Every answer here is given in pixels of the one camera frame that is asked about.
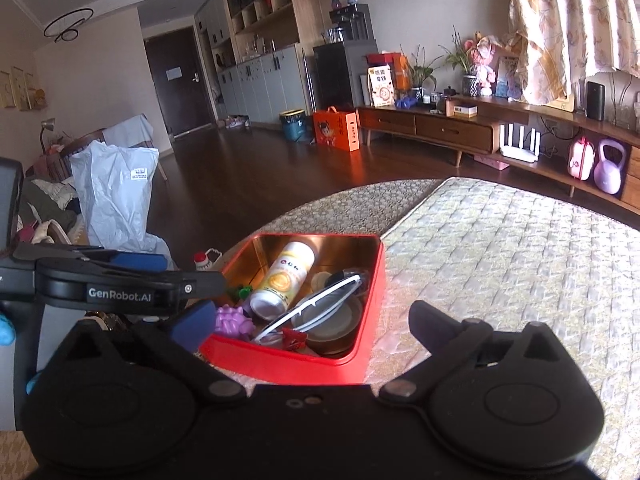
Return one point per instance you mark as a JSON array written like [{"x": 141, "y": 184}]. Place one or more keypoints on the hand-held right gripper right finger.
[{"x": 425, "y": 325}]

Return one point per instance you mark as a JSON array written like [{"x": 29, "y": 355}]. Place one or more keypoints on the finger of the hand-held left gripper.
[
  {"x": 140, "y": 262},
  {"x": 200, "y": 280}
]

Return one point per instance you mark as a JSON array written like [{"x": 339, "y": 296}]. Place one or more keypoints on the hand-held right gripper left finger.
[{"x": 192, "y": 322}]

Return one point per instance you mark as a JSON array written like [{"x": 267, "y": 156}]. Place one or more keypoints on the purple animal toy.
[{"x": 232, "y": 321}]

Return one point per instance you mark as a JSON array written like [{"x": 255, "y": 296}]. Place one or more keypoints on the green chess pawn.
[{"x": 244, "y": 292}]

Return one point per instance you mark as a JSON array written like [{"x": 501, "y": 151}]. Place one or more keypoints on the white yellow label bottle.
[{"x": 285, "y": 275}]

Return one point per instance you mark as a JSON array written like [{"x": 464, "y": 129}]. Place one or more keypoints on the black white tube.
[{"x": 337, "y": 276}]

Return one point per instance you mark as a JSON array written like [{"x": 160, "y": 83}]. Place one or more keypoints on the red foil packet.
[{"x": 294, "y": 338}]

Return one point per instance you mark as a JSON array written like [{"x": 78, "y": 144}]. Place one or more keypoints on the red tin box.
[{"x": 300, "y": 367}]

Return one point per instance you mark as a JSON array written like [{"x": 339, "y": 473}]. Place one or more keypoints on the red capped small bottle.
[{"x": 201, "y": 261}]

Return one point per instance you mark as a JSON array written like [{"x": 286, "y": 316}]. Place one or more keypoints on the white plastic bag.
[{"x": 115, "y": 200}]

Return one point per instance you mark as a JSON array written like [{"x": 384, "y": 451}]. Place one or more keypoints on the beige quilted mat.
[{"x": 500, "y": 260}]

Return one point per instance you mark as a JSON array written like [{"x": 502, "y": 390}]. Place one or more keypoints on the pile of clothes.
[{"x": 47, "y": 200}]

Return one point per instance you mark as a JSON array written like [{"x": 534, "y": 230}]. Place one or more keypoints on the chair with white cover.
[{"x": 132, "y": 132}]

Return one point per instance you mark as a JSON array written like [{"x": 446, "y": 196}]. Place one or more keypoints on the pair of shoes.
[{"x": 236, "y": 122}]

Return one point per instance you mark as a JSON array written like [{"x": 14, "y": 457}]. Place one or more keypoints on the desk lamp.
[{"x": 47, "y": 125}]

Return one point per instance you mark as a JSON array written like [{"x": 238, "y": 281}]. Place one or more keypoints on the pink flat box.
[{"x": 492, "y": 162}]

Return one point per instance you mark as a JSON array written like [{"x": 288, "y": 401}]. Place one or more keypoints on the teal bucket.
[{"x": 295, "y": 127}]

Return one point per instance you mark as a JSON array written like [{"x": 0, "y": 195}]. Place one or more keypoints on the dark brown door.
[{"x": 177, "y": 82}]

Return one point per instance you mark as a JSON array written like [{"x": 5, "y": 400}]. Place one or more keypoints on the wooden media cabinet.
[{"x": 450, "y": 132}]

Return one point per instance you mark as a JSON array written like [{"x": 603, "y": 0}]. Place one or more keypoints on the white router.
[{"x": 520, "y": 150}]

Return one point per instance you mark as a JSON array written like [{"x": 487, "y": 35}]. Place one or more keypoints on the white cardboard box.
[{"x": 461, "y": 108}]

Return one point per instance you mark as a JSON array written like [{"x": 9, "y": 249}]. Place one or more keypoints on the blue toy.
[{"x": 406, "y": 103}]

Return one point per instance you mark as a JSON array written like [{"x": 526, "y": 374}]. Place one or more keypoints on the pink toy suitcase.
[{"x": 581, "y": 160}]

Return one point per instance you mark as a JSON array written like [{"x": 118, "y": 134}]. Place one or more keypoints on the metal pole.
[{"x": 308, "y": 80}]

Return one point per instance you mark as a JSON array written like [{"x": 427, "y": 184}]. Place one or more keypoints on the small dark teapot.
[{"x": 449, "y": 91}]

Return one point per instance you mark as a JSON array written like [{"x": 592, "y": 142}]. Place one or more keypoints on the purple kettlebell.
[{"x": 610, "y": 175}]

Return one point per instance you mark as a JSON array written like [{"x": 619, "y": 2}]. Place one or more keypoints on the cream cereal bag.
[{"x": 381, "y": 87}]

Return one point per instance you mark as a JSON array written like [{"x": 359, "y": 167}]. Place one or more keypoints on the orchid plant patterned pot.
[{"x": 470, "y": 85}]

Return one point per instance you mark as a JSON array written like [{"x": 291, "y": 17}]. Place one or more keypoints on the black mini fridge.
[{"x": 340, "y": 77}]

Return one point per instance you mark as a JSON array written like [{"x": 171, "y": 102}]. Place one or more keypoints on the small green potted plant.
[{"x": 420, "y": 75}]

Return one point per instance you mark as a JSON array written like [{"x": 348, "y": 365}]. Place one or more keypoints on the orange carton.
[{"x": 401, "y": 72}]

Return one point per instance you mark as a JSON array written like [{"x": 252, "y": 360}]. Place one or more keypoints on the blue picture card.
[{"x": 506, "y": 80}]

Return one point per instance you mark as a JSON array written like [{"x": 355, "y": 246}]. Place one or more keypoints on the wooden stand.
[{"x": 559, "y": 102}]

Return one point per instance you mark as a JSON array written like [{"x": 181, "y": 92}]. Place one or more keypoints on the pink doll figure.
[{"x": 481, "y": 65}]

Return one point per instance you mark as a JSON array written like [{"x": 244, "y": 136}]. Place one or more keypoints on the red flat box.
[{"x": 382, "y": 59}]

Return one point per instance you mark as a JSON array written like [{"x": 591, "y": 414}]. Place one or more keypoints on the black cylinder speaker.
[{"x": 595, "y": 100}]

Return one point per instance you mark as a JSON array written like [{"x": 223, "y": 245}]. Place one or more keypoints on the black coffee machine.
[{"x": 352, "y": 22}]

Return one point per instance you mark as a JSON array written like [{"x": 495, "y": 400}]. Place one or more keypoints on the beige arched board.
[{"x": 622, "y": 97}]

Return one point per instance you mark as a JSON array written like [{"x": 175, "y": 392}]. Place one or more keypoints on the floral patterned sheet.
[{"x": 575, "y": 20}]

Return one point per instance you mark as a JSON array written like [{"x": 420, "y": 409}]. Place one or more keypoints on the framed wall picture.
[
  {"x": 30, "y": 89},
  {"x": 5, "y": 89},
  {"x": 19, "y": 88}
]

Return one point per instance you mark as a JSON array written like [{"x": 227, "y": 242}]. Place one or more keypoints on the grey wooden wall cabinet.
[{"x": 260, "y": 80}]

